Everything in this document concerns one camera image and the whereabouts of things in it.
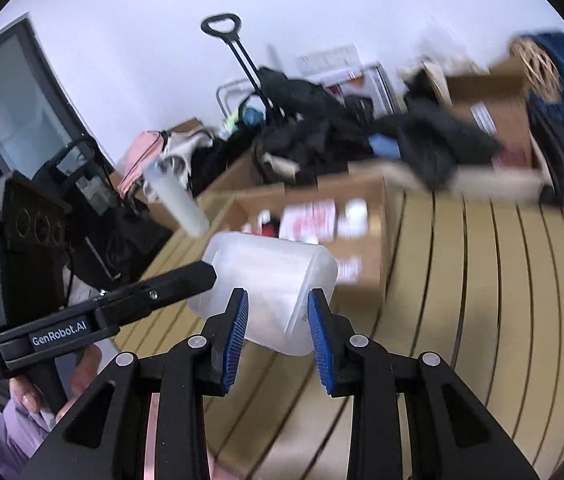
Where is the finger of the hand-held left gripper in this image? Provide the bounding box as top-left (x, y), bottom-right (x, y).
top-left (94, 260), bottom-right (219, 328)

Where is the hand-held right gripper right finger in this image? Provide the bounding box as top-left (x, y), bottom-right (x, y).
top-left (307, 288), bottom-right (543, 480)

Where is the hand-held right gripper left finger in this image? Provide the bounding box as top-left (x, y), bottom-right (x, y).
top-left (16, 287), bottom-right (250, 480)

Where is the shallow cardboard box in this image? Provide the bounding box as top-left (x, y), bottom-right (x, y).
top-left (222, 175), bottom-right (390, 313)

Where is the translucent plastic container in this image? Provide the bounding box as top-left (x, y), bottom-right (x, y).
top-left (187, 231), bottom-right (339, 358)

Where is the pink wipes pack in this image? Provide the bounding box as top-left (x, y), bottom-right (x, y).
top-left (279, 199), bottom-right (339, 242)

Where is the person's left hand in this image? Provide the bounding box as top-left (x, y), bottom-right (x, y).
top-left (8, 345), bottom-right (103, 423)

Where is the white thermos bottle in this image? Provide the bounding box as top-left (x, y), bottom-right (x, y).
top-left (142, 157), bottom-right (210, 237)

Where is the black folding cart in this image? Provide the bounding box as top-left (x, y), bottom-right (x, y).
top-left (32, 135), bottom-right (173, 286)

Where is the red packet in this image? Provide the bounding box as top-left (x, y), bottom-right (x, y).
top-left (257, 210), bottom-right (283, 238)

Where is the large brown cardboard box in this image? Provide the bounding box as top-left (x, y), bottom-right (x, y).
top-left (152, 117), bottom-right (263, 231)

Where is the pink backpack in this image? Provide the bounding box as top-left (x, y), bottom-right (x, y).
top-left (116, 130), bottom-right (170, 198)

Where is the white tote bag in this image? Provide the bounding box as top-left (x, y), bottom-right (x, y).
top-left (162, 127), bottom-right (215, 181)

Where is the grey metal rack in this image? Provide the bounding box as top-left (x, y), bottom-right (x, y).
top-left (217, 77), bottom-right (263, 126)

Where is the glass door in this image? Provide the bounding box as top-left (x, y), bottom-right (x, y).
top-left (0, 15), bottom-right (112, 186)

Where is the black crumpled cloth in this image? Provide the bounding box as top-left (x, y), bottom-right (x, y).
top-left (377, 70), bottom-right (503, 191)

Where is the beige canvas bag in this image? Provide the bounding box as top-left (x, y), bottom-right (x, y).
top-left (449, 167), bottom-right (545, 203)

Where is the white metal rack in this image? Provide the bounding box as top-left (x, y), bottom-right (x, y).
top-left (297, 42), bottom-right (397, 111)

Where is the open cardboard box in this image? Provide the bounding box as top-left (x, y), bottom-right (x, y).
top-left (444, 57), bottom-right (545, 176)

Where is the wicker basket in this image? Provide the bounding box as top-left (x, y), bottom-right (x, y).
top-left (509, 37), bottom-right (560, 93)

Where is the black trolley handle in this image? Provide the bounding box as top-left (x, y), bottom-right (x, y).
top-left (201, 12), bottom-right (283, 121)

